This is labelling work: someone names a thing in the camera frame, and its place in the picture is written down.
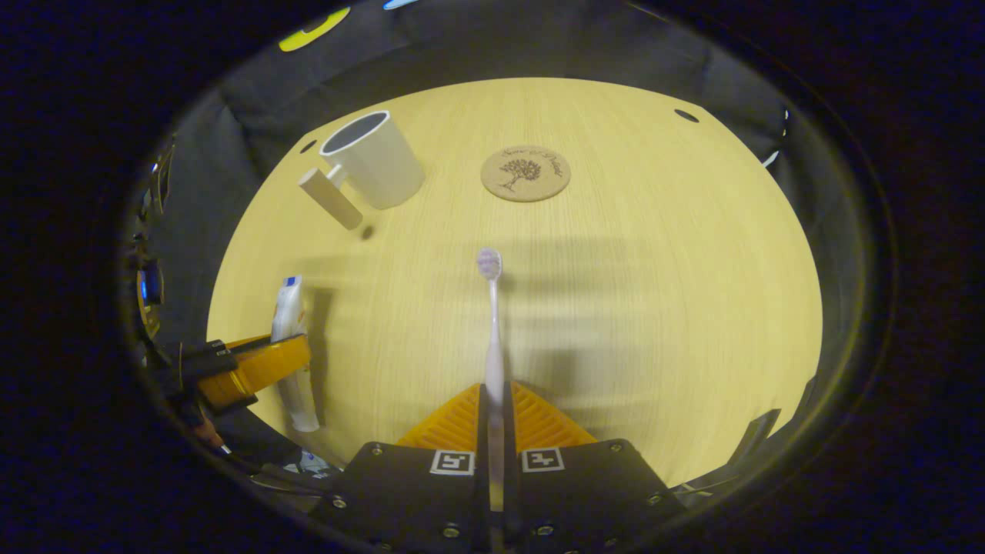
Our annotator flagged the white cup with wooden handle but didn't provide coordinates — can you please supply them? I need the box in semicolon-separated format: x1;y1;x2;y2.
298;110;426;231

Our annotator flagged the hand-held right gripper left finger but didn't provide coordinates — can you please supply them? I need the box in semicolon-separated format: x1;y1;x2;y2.
308;382;491;554

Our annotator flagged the round cork coaster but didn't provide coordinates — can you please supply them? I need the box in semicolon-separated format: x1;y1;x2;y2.
481;145;572;203

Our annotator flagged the wooden desktop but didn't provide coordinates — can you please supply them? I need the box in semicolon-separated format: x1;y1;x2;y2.
206;77;824;489

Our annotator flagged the white toothbrush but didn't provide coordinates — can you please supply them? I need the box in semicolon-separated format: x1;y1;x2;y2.
476;247;506;554

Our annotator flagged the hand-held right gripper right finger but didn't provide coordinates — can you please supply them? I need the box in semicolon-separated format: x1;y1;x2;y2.
503;381;687;554

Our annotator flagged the white toothpaste tube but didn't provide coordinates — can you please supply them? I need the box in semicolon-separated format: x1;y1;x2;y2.
270;275;321;433

